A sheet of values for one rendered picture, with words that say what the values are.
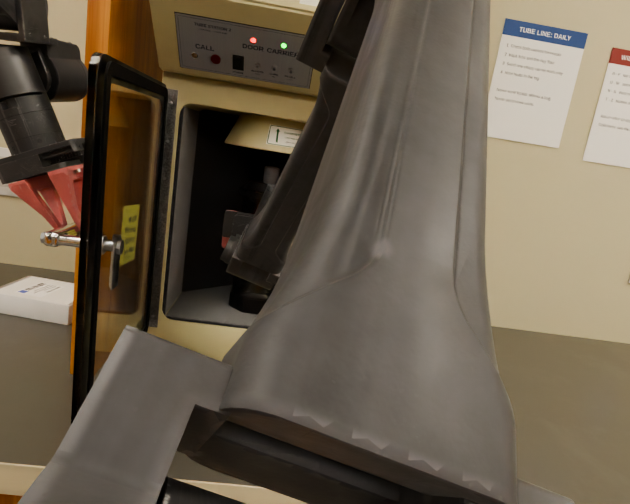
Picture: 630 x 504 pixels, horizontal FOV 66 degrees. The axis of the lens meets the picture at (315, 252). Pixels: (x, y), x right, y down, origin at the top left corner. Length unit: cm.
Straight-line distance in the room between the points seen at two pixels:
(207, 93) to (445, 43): 63
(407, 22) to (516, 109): 116
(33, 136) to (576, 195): 124
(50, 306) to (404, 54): 92
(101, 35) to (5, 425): 52
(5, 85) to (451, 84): 51
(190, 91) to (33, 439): 52
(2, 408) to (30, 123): 38
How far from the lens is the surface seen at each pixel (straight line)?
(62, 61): 67
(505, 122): 134
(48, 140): 60
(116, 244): 55
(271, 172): 89
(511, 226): 137
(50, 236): 57
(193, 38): 75
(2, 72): 61
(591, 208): 147
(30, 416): 76
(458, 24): 21
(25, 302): 105
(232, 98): 80
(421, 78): 17
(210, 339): 87
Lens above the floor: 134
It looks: 12 degrees down
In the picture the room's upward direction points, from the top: 9 degrees clockwise
